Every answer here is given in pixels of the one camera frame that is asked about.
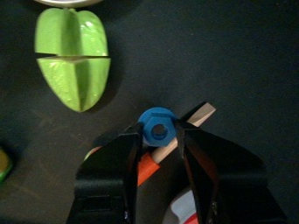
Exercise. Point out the white plate edge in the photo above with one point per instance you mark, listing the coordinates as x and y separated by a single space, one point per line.
69 2

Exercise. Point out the green and yellow toy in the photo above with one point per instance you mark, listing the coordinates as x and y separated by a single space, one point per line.
4 166

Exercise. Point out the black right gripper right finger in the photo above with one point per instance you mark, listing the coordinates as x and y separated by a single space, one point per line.
230 180

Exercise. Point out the blue plastic nut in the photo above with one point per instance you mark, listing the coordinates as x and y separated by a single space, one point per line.
158 127

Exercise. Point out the green toy starfruit half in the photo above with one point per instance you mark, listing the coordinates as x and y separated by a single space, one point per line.
77 81
70 32

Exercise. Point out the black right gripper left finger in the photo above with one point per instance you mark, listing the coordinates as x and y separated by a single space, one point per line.
107 180

